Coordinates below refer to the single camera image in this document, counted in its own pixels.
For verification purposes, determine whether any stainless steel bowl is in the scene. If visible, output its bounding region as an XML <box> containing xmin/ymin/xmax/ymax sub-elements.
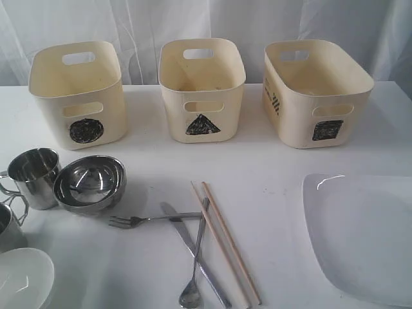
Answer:
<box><xmin>53</xmin><ymin>154</ymin><xmax>127</xmax><ymax>216</ymax></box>

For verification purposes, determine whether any white curtain backdrop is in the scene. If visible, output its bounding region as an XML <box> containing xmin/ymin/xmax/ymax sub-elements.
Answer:
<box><xmin>1</xmin><ymin>1</ymin><xmax>411</xmax><ymax>93</ymax></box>

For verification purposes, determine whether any steel mug with handle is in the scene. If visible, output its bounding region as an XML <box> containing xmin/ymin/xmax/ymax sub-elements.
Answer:
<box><xmin>1</xmin><ymin>147</ymin><xmax>61</xmax><ymax>211</ymax></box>

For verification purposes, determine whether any large white square plate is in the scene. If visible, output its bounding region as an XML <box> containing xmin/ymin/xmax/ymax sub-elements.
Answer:
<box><xmin>302</xmin><ymin>173</ymin><xmax>411</xmax><ymax>308</ymax></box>

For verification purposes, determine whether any cream bin with square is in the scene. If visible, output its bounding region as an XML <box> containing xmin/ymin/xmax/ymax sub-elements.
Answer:
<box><xmin>262</xmin><ymin>39</ymin><xmax>374</xmax><ymax>149</ymax></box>

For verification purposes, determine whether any small white ceramic bowl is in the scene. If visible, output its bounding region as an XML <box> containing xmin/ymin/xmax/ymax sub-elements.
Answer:
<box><xmin>1</xmin><ymin>248</ymin><xmax>55</xmax><ymax>308</ymax></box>

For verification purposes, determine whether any steel long-handled spoon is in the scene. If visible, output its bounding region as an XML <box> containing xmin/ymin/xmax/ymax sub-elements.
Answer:
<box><xmin>179</xmin><ymin>216</ymin><xmax>206</xmax><ymax>308</ymax></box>

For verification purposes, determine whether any small steel fork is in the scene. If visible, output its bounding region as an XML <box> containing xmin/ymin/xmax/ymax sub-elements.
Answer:
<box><xmin>108</xmin><ymin>212</ymin><xmax>202</xmax><ymax>229</ymax></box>

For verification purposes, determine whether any cream bin with triangle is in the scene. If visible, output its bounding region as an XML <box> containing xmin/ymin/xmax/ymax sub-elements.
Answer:
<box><xmin>158</xmin><ymin>38</ymin><xmax>246</xmax><ymax>144</ymax></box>

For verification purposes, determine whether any steel table knife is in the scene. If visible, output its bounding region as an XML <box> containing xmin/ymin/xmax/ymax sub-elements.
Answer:
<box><xmin>160</xmin><ymin>202</ymin><xmax>232</xmax><ymax>308</ymax></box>

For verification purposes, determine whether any cream bin with circle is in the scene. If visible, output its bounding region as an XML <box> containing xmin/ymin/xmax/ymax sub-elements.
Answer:
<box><xmin>28</xmin><ymin>41</ymin><xmax>127</xmax><ymax>150</ymax></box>

